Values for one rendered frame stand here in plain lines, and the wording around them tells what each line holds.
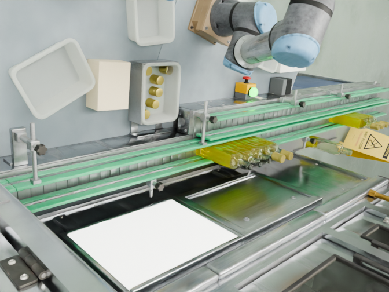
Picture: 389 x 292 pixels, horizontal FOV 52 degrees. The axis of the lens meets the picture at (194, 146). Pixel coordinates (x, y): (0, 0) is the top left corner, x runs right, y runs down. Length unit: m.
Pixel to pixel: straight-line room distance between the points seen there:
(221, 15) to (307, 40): 0.57
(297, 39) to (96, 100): 0.66
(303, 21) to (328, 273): 0.70
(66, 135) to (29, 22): 0.37
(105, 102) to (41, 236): 0.86
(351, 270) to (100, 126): 0.94
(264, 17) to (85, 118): 0.71
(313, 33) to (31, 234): 0.81
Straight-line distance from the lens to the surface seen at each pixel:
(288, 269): 1.22
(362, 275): 1.29
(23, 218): 0.59
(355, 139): 4.86
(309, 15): 1.08
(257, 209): 1.43
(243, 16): 1.50
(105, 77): 1.34
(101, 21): 1.40
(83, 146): 1.38
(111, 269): 1.07
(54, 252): 0.51
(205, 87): 1.75
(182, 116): 1.55
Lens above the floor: 1.95
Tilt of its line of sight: 42 degrees down
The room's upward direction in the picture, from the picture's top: 111 degrees clockwise
